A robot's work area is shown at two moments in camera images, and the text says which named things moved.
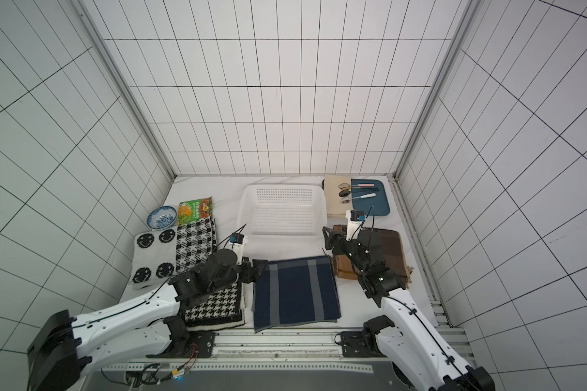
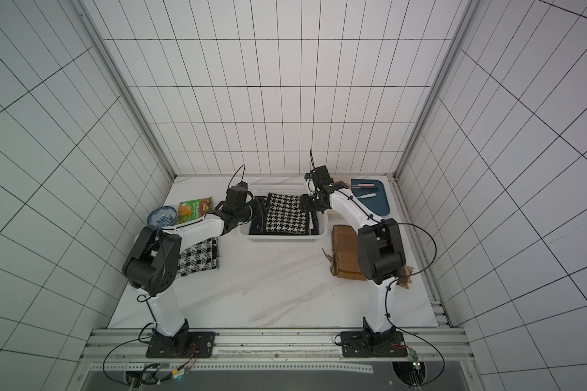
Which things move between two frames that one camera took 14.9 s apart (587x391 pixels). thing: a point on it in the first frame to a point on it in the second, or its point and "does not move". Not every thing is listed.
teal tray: (370, 196) does not move
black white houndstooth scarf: (223, 308) to (284, 216)
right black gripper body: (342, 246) to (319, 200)
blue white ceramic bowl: (161, 217) does not move
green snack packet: (191, 210) does not move
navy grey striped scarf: (293, 291) to (258, 218)
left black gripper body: (244, 273) to (245, 213)
